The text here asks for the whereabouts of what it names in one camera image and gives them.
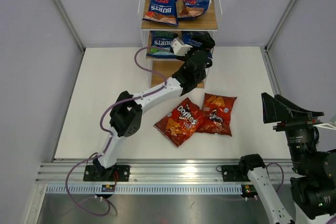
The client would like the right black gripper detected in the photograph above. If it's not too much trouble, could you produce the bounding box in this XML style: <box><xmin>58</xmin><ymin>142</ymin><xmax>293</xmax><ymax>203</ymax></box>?
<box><xmin>262</xmin><ymin>91</ymin><xmax>324</xmax><ymax>174</ymax></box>

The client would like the Kettle sea salt vinegar bag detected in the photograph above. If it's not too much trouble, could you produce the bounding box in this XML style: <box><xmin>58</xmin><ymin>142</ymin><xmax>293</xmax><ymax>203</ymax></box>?
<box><xmin>182</xmin><ymin>31</ymin><xmax>213</xmax><ymax>59</ymax></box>

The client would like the Burts spicy chilli bag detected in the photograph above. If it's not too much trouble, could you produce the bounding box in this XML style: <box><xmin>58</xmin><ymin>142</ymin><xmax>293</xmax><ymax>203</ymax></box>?
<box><xmin>142</xmin><ymin>0</ymin><xmax>179</xmax><ymax>27</ymax></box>
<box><xmin>178</xmin><ymin>0</ymin><xmax>211</xmax><ymax>20</ymax></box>

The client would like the Burts sea salt vinegar bag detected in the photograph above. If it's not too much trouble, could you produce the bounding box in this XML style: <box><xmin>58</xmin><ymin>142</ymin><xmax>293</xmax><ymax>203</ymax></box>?
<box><xmin>146</xmin><ymin>30</ymin><xmax>178</xmax><ymax>59</ymax></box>

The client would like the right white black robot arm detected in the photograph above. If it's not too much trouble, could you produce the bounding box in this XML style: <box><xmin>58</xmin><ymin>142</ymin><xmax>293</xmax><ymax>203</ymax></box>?
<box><xmin>238</xmin><ymin>92</ymin><xmax>335</xmax><ymax>223</ymax></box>

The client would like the small red Doritos bag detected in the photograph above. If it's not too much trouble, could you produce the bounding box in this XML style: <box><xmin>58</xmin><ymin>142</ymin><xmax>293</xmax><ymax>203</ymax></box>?
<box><xmin>196</xmin><ymin>93</ymin><xmax>237</xmax><ymax>137</ymax></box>

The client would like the large red Doritos bag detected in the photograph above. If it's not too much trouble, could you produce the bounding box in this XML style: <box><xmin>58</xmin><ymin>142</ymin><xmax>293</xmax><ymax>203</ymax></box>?
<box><xmin>153</xmin><ymin>98</ymin><xmax>206</xmax><ymax>147</ymax></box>

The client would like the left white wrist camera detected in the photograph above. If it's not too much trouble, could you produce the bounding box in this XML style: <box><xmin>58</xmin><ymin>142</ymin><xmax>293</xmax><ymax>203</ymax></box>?
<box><xmin>171</xmin><ymin>37</ymin><xmax>192</xmax><ymax>56</ymax></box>

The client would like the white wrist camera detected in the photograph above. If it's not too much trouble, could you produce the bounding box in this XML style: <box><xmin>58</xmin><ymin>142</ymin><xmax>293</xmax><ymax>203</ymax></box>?
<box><xmin>171</xmin><ymin>37</ymin><xmax>192</xmax><ymax>56</ymax></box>
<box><xmin>316</xmin><ymin>114</ymin><xmax>336</xmax><ymax>130</ymax></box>

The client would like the white wire wooden shelf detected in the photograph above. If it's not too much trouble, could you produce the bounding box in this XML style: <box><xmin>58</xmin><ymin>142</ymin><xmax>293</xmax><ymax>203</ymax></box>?
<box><xmin>138</xmin><ymin>0</ymin><xmax>222</xmax><ymax>88</ymax></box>

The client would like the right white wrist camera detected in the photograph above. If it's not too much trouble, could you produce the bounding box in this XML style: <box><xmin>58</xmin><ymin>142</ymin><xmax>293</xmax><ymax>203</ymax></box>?
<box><xmin>316</xmin><ymin>114</ymin><xmax>336</xmax><ymax>130</ymax></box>

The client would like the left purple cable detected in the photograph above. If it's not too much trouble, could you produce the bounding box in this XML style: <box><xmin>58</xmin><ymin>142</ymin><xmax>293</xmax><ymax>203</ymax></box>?
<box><xmin>65</xmin><ymin>47</ymin><xmax>175</xmax><ymax>217</ymax></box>

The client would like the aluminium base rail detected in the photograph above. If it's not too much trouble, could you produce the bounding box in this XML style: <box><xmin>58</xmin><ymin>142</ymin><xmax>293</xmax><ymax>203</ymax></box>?
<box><xmin>35</xmin><ymin>158</ymin><xmax>300</xmax><ymax>185</ymax></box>

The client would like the white slotted cable duct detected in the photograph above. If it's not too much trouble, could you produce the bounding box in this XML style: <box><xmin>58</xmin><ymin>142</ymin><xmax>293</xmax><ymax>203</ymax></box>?
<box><xmin>46</xmin><ymin>184</ymin><xmax>243</xmax><ymax>195</ymax></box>

